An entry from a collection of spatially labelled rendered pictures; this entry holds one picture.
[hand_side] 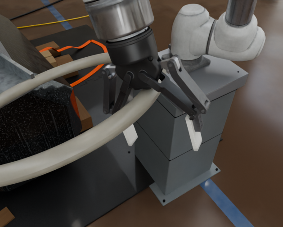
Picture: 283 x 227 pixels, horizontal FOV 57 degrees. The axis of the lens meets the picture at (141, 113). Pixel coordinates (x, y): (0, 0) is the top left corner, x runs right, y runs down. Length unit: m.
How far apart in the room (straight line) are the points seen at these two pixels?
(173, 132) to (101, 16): 0.99
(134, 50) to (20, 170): 0.23
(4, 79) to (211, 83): 0.84
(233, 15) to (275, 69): 2.08
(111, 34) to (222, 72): 0.99
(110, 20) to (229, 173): 1.74
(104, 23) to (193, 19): 0.83
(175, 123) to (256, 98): 1.50
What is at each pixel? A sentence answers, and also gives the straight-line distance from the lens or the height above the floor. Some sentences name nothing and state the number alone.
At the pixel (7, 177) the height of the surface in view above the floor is 1.29.
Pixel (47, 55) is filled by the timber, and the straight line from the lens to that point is 2.74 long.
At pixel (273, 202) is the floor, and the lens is 1.99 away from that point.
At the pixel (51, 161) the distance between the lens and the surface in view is 0.38.
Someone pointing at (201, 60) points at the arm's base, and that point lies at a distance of 1.33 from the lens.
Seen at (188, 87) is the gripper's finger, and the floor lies 1.36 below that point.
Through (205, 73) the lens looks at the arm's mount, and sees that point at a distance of 1.29.
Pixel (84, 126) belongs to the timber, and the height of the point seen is 0.06.
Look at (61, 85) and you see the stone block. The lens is 1.57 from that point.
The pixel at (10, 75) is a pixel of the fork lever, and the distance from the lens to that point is 0.91.
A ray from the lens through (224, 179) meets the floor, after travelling 1.97.
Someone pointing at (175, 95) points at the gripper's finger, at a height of 1.34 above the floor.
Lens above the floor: 1.60
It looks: 45 degrees down
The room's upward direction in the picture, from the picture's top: straight up
